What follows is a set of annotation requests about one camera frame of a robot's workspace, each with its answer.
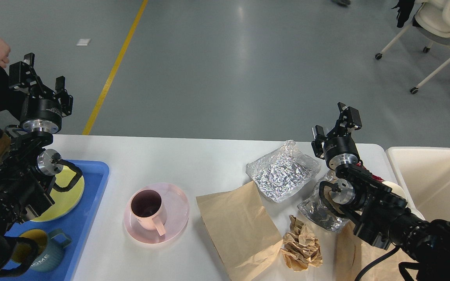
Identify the white paper cup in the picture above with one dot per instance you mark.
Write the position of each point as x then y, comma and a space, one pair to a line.
396, 189

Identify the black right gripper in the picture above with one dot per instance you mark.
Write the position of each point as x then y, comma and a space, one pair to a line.
341, 149

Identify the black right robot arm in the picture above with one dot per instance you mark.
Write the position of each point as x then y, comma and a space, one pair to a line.
381, 217

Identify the cream plastic bin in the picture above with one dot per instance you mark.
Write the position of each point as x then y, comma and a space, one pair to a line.
425, 173

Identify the blue plastic tray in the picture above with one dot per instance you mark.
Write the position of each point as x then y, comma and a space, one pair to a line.
76, 224

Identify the pink plate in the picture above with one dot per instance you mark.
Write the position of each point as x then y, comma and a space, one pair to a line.
177, 207

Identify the white paper bowl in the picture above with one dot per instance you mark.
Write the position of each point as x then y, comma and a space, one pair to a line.
417, 213

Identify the red small object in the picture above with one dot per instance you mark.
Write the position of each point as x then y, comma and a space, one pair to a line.
375, 177

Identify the pink mug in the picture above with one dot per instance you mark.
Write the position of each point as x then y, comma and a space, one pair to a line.
148, 208

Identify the crumpled foil bag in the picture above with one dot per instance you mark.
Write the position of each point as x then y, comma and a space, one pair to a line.
313, 208

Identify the brown paper bag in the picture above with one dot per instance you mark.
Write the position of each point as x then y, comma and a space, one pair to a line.
244, 235
353, 254

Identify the yellow plate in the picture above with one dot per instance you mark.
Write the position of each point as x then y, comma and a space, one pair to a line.
65, 202

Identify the black jacket on chair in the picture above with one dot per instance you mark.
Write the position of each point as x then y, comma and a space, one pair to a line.
405, 8

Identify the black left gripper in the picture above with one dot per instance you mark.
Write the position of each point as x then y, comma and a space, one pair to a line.
39, 114

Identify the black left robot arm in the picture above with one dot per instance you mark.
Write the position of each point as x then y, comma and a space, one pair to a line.
30, 171

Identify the crumpled brown paper ball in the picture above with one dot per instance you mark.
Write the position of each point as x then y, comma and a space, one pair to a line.
301, 247

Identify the white office chair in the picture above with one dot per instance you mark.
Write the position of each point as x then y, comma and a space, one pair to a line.
432, 20

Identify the crumpled aluminium foil tray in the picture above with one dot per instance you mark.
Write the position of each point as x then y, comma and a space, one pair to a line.
283, 172

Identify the person in grey sneakers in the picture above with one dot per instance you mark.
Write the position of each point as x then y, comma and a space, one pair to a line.
344, 3

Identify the teal HOME mug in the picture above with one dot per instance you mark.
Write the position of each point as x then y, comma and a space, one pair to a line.
51, 248

